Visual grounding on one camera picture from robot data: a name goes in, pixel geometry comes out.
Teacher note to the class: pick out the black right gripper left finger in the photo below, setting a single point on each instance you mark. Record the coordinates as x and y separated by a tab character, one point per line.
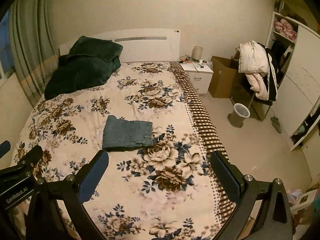
44	217

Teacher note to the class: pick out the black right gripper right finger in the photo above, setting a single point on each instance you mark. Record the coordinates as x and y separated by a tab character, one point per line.
274	220

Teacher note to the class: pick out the blue denim pants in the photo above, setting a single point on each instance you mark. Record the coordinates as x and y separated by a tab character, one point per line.
125	135

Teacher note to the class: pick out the floral bed blanket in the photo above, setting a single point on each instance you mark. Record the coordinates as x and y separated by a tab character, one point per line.
159	137

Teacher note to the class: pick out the mesh waste bin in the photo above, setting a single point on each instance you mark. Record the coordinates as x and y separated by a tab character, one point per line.
239	114

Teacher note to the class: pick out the black chair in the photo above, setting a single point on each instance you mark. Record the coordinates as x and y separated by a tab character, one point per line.
270	80

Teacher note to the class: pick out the dark green quilt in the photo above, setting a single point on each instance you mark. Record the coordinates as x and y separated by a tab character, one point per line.
89	63

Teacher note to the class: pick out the brown cardboard box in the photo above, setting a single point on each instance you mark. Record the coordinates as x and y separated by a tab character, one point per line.
226	80

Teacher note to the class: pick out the white jacket on chair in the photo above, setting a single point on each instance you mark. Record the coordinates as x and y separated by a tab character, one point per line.
254	64

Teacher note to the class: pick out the green striped curtain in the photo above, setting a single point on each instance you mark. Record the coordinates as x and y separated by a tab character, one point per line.
32	46

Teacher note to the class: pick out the white nightstand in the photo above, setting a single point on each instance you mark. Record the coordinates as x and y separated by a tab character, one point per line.
199	74

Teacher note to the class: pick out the white wardrobe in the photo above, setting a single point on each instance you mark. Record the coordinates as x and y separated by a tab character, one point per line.
298	91

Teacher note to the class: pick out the white headboard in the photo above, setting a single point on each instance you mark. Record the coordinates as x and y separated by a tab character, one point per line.
146	45

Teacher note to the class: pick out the beige table lamp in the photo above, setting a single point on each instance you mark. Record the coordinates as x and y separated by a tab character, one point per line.
196	53

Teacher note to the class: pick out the pink folded blanket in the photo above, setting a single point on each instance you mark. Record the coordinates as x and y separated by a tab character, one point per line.
285	28

